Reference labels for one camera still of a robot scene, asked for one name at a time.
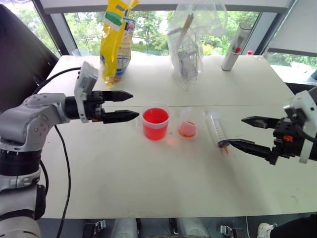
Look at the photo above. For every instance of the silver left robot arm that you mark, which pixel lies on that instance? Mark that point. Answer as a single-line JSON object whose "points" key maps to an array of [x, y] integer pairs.
{"points": [[29, 119]]}

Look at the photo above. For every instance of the white cylindrical bottle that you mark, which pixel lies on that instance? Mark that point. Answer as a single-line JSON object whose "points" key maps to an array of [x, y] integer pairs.
{"points": [[232, 54]]}

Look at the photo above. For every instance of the white sneaker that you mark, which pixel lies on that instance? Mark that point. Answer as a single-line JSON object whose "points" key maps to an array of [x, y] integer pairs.
{"points": [[265, 229]]}

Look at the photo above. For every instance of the large clear cup red liquid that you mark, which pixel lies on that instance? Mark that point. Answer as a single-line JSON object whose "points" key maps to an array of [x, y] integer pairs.
{"points": [[155, 126]]}

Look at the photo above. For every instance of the dark chair back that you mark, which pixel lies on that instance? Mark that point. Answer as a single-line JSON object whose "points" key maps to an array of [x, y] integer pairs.
{"points": [[19, 62]]}

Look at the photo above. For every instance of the grey rounded shape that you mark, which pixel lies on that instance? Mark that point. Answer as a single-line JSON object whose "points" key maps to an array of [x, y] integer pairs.
{"points": [[192, 228], [125, 228]]}

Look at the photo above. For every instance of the black metal foot clamp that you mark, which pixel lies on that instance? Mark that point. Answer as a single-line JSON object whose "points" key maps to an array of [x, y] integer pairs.
{"points": [[96, 226], [229, 230]]}

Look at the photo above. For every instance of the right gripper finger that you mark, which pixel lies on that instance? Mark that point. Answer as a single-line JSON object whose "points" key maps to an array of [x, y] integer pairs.
{"points": [[250, 145], [260, 122]]}

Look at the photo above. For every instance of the yellow snack bag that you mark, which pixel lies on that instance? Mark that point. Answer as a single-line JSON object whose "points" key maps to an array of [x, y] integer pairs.
{"points": [[111, 49]]}

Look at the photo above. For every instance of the small red cap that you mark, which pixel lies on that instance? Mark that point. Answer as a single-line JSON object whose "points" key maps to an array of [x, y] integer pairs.
{"points": [[249, 52]]}

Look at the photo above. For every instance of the white side table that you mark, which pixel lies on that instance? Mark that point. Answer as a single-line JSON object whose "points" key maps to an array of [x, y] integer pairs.
{"points": [[294, 72]]}

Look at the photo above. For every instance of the small beaker red liquid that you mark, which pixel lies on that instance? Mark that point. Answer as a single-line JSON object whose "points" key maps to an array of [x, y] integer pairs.
{"points": [[188, 129]]}

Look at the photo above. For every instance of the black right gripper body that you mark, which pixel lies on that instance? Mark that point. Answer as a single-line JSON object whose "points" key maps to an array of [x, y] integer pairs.
{"points": [[284, 141]]}

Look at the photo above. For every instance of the wooden chopstick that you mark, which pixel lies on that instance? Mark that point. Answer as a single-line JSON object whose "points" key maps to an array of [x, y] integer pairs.
{"points": [[190, 21], [186, 26]]}

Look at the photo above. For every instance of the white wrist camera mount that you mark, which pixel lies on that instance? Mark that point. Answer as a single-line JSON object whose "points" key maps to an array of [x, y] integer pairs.
{"points": [[85, 81], [307, 104]]}

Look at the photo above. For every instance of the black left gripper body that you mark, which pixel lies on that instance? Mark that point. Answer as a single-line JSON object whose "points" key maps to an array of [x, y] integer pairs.
{"points": [[94, 109]]}

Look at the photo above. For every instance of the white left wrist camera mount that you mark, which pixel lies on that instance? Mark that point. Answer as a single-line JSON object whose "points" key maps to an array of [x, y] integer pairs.
{"points": [[85, 81]]}

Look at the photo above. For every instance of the clear plastic syringe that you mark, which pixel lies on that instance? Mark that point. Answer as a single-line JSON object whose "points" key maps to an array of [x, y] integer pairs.
{"points": [[216, 126]]}

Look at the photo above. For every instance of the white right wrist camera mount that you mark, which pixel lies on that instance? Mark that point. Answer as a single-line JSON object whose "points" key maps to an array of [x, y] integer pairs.
{"points": [[307, 104]]}

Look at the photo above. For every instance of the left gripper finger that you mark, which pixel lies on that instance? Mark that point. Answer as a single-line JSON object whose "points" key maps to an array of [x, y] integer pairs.
{"points": [[116, 95], [121, 116]]}

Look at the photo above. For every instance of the person's dark trouser leg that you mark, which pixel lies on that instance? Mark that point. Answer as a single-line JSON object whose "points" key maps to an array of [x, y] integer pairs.
{"points": [[297, 226]]}

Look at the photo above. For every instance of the clear plastic bag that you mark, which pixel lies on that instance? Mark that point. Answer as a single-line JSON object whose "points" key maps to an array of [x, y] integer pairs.
{"points": [[213, 24]]}

